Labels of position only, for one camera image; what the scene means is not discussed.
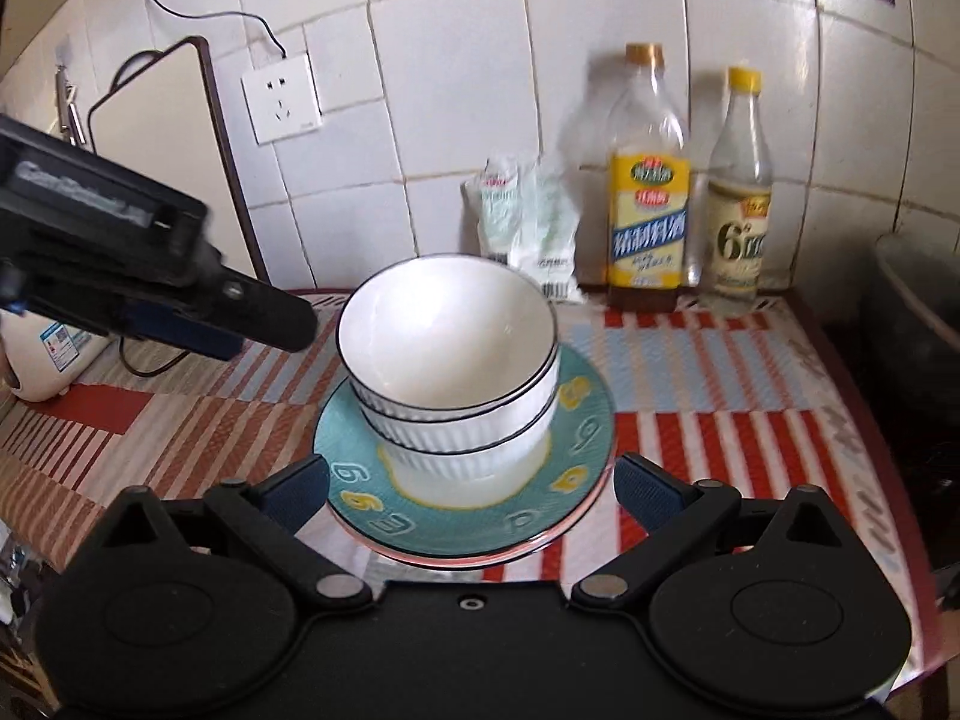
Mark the striped patchwork table mat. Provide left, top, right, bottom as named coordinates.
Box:
left=0, top=289, right=938, bottom=683

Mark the black wok with glass lid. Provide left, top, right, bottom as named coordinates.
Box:
left=874, top=232, right=960, bottom=398

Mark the white salt bag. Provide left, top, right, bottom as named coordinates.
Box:
left=461, top=156, right=586, bottom=302

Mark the hanging metal ladle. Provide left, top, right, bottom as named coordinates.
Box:
left=54, top=67, right=89, bottom=147

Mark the black rice cooker cable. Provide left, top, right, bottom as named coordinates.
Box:
left=116, top=337, right=190, bottom=379

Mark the white cutting board black rim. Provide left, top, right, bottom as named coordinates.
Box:
left=86, top=36, right=269, bottom=293

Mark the white wall socket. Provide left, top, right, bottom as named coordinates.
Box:
left=241, top=52, right=323, bottom=146

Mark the blue fried egg print plate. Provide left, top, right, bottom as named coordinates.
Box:
left=313, top=349, right=616, bottom=552

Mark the white rice cooker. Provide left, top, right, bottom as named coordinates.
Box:
left=0, top=311, right=113, bottom=402

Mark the black gas stove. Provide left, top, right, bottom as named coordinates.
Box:
left=821, top=300, right=960, bottom=586

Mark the white ribbed bowl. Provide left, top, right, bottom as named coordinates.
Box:
left=336, top=255, right=561, bottom=421
left=349, top=379, right=560, bottom=455
left=375, top=420, right=554, bottom=509

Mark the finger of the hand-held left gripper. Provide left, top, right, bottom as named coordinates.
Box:
left=112, top=298, right=245, bottom=362
left=196, top=244, right=320, bottom=353

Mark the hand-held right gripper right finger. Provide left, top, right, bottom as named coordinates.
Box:
left=571, top=453, right=863, bottom=614

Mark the yellow label cooking wine bottle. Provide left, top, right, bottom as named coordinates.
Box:
left=604, top=43, right=691, bottom=308

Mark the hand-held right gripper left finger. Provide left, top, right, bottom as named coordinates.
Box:
left=90, top=454, right=374, bottom=614

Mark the clear vinegar bottle yellow cap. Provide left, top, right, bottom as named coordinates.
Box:
left=697, top=67, right=775, bottom=316

